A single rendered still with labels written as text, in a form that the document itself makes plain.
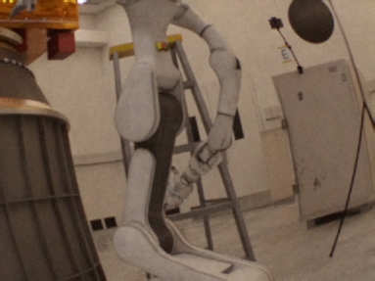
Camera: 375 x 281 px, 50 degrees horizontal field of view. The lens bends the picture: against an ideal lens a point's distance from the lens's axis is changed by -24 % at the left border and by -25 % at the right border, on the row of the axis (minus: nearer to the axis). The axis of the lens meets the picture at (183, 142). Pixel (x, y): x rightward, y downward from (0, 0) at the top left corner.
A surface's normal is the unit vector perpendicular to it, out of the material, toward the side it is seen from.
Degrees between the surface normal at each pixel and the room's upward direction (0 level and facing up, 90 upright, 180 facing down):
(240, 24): 90
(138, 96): 91
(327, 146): 90
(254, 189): 90
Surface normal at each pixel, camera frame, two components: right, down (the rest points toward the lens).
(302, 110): -0.56, 0.05
